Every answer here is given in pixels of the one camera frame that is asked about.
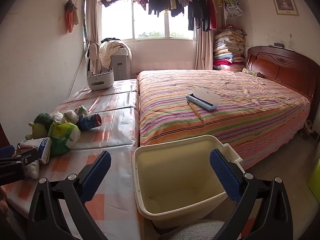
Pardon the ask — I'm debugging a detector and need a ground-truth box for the white blue paper box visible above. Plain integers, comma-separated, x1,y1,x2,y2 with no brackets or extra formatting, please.
19,137,52,164

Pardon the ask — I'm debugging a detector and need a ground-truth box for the green plush turtle toy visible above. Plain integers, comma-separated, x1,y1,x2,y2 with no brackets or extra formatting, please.
25,113,53,140

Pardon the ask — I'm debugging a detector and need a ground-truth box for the green plastic snack bag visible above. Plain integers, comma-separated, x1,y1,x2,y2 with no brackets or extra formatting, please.
48,122,81,157

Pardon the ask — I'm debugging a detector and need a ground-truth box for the white knotted plastic bag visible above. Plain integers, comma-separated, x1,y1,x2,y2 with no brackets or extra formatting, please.
52,111,66,125

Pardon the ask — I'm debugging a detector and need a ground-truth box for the white green plastic bag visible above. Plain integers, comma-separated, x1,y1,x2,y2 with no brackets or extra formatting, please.
63,110,79,125

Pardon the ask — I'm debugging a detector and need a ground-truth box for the green wrapper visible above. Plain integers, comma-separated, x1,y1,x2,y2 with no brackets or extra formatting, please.
74,105,88,120

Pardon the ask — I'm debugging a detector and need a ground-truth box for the blue cylindrical can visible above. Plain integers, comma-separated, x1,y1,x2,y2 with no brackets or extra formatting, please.
76,114,102,131

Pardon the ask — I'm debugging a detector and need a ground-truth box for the cream plastic trash bin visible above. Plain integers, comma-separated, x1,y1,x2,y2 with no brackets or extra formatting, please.
132,135,243,229

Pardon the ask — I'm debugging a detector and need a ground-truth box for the checkered plastic tablecloth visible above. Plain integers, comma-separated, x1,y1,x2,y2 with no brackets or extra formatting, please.
2,78,151,240

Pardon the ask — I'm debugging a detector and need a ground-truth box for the striped bed cover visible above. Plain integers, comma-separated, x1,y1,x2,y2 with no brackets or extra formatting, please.
137,70,311,168

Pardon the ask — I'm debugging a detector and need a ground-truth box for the yellow pencil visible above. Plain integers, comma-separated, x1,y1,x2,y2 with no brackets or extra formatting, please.
187,100,203,121

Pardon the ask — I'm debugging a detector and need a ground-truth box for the white desk organizer box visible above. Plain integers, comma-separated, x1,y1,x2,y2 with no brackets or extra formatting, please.
87,70,114,91

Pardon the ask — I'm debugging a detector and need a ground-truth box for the wooden headboard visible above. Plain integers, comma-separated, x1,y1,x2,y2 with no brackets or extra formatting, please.
246,46,319,122

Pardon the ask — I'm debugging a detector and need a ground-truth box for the floral cloth on cabinet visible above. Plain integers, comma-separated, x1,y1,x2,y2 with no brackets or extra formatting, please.
99,41,132,68

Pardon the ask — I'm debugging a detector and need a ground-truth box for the stack of folded quilts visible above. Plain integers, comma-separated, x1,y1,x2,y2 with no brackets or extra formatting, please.
213,25,246,72

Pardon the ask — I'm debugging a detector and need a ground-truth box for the right pink curtain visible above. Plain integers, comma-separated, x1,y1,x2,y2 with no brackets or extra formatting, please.
195,28,214,70

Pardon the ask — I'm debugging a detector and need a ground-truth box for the pink curtain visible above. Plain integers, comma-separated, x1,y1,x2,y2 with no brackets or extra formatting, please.
195,28,214,70
85,0,100,77

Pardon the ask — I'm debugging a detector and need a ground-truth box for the left pink curtain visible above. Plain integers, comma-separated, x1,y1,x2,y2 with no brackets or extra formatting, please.
85,0,100,77

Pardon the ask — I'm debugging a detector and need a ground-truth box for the framed picture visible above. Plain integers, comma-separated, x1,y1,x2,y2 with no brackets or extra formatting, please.
273,0,299,16

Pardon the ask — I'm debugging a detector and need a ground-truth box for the hanging clothes row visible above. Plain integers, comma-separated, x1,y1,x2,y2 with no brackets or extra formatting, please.
100,0,244,32

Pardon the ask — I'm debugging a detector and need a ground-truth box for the orange cloth on wall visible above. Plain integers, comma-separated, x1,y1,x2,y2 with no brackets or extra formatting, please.
65,0,79,33

